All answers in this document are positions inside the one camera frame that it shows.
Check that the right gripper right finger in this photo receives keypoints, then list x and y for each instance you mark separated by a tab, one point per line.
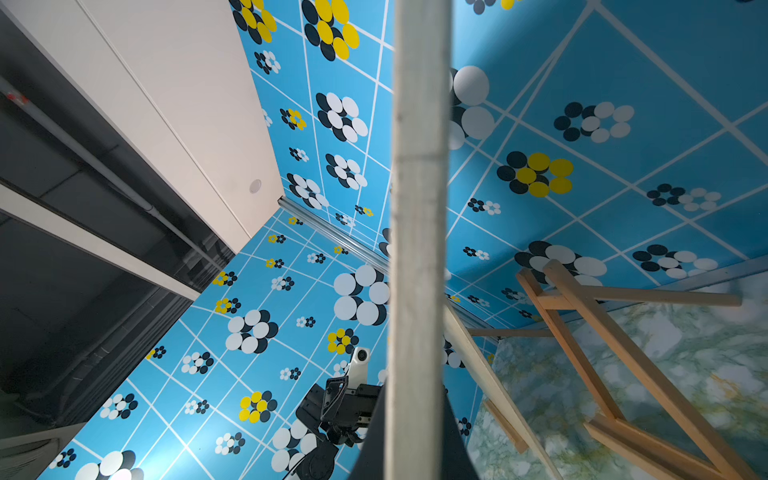
456	464

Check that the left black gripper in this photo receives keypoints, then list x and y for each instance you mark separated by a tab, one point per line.
338	412

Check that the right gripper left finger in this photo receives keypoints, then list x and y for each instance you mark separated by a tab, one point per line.
370	462

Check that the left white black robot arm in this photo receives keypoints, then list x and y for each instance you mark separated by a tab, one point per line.
318	462

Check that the wooden easel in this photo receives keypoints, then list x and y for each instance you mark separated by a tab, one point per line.
716	356
519	444

